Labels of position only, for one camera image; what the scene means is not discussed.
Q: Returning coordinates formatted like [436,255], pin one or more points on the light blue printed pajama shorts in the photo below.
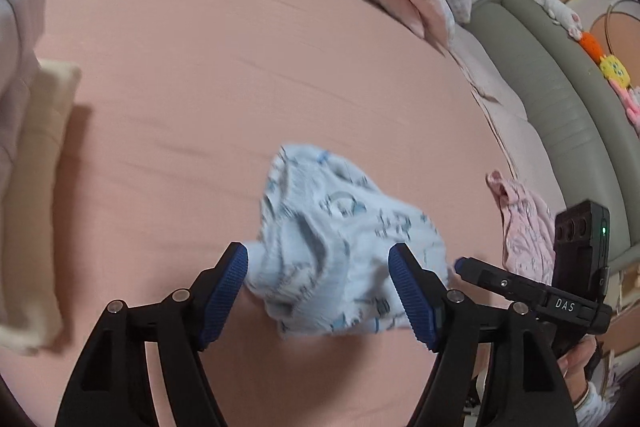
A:
[340,247]

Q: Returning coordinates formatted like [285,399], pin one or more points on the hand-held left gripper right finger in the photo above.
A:
[410,302]

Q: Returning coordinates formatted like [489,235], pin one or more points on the grey padded headboard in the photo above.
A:
[560,82]

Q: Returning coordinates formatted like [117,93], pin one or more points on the small beige pillow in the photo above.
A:
[475,57]

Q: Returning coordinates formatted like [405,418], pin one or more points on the large beige pillow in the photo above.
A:
[525,147]

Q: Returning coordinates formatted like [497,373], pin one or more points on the person's right forearm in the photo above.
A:
[595,407]

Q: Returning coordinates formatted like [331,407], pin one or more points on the bed with pink sheet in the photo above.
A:
[200,82]

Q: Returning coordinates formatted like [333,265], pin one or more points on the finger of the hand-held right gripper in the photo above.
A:
[495,279]

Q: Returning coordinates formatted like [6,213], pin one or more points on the cream folded garment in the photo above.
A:
[35,207]

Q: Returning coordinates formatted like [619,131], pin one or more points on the row of plush toys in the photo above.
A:
[612,67]

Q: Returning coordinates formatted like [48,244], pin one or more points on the pink printed pajama garment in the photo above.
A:
[525,227]

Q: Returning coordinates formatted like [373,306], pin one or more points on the person's right hand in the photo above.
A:
[575,359]

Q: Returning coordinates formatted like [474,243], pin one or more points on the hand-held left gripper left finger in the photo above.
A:
[225,292]

